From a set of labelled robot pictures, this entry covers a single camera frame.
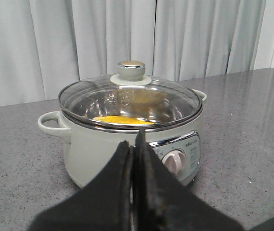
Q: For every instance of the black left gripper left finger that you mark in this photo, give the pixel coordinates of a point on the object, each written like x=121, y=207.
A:
x=102, y=205

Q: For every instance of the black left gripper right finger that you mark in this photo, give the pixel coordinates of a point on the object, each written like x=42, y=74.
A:
x=162, y=203

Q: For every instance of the yellow toy corn cob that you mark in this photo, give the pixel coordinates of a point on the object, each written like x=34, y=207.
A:
x=121, y=120

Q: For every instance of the glass pot lid with knob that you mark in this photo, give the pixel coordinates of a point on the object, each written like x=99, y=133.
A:
x=130, y=93

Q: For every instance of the pale green electric cooking pot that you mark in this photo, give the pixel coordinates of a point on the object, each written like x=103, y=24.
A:
x=88, y=149

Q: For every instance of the white pleated curtain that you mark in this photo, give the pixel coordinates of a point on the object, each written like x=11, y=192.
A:
x=48, y=44

